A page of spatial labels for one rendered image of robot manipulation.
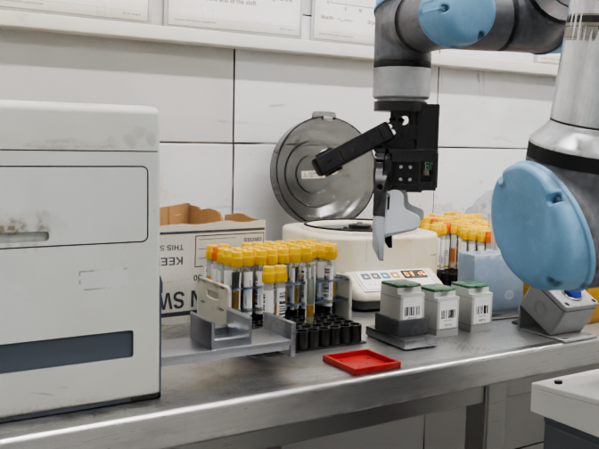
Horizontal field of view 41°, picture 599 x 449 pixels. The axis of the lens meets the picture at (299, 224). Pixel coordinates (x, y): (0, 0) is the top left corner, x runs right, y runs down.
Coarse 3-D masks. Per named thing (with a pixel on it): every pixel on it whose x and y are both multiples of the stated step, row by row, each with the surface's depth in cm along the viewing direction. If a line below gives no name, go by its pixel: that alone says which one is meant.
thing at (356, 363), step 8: (344, 352) 99; (352, 352) 100; (360, 352) 100; (368, 352) 100; (376, 352) 100; (328, 360) 97; (336, 360) 96; (344, 360) 98; (352, 360) 98; (360, 360) 98; (368, 360) 98; (376, 360) 98; (384, 360) 98; (392, 360) 96; (344, 368) 94; (352, 368) 92; (360, 368) 92; (368, 368) 93; (376, 368) 94; (384, 368) 94; (392, 368) 95
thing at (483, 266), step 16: (464, 256) 124; (480, 256) 122; (496, 256) 123; (464, 272) 124; (480, 272) 122; (496, 272) 124; (512, 272) 125; (496, 288) 124; (512, 288) 125; (496, 304) 124; (512, 304) 126
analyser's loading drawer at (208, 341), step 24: (192, 312) 91; (240, 312) 91; (264, 312) 97; (192, 336) 91; (216, 336) 93; (240, 336) 89; (264, 336) 93; (288, 336) 92; (168, 360) 84; (192, 360) 86
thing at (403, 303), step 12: (384, 288) 108; (396, 288) 106; (408, 288) 106; (420, 288) 107; (384, 300) 108; (396, 300) 106; (408, 300) 106; (420, 300) 107; (384, 312) 108; (396, 312) 106; (408, 312) 106; (420, 312) 107
